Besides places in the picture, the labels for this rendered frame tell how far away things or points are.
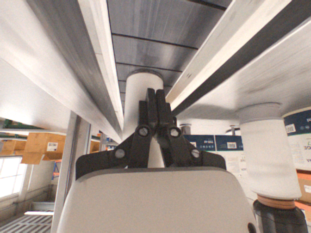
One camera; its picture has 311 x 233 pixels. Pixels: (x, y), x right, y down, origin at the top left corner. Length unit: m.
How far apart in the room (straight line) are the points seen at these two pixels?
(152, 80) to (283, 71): 0.17
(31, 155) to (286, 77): 2.13
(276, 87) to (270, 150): 0.13
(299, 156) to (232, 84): 0.31
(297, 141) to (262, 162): 0.16
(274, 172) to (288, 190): 0.03
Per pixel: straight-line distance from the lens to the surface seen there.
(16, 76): 0.40
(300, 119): 0.46
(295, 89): 0.31
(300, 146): 0.47
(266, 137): 0.34
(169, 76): 0.18
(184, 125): 0.49
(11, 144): 4.62
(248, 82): 0.23
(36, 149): 2.06
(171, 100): 0.17
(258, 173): 0.34
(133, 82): 0.16
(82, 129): 0.34
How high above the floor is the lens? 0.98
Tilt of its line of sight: 15 degrees down
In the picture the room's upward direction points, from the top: 180 degrees counter-clockwise
